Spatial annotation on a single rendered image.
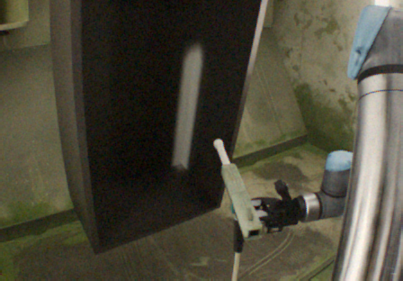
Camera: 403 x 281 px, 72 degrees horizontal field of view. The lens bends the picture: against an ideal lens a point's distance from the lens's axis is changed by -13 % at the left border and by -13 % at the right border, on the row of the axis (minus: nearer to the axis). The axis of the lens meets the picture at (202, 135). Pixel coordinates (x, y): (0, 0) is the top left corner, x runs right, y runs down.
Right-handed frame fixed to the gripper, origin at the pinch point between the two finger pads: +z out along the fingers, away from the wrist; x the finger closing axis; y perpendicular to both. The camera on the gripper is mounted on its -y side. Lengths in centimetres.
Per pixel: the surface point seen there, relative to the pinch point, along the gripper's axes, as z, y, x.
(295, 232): -60, 79, 58
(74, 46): 40, -46, 9
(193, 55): 4, -28, 67
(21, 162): 106, 39, 97
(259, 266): -29, 77, 36
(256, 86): -70, 31, 186
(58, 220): 86, 73, 82
